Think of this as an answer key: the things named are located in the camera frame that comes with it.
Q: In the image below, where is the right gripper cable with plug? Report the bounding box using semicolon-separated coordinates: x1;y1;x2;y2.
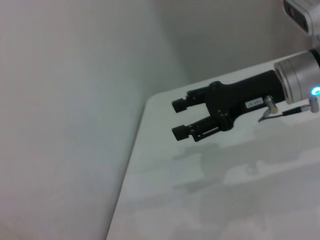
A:
257;94;320;123

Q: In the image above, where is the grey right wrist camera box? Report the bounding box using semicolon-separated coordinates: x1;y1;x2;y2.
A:
282;0;320;38

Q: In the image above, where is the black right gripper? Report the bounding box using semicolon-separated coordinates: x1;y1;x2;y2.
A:
171;69;286;143

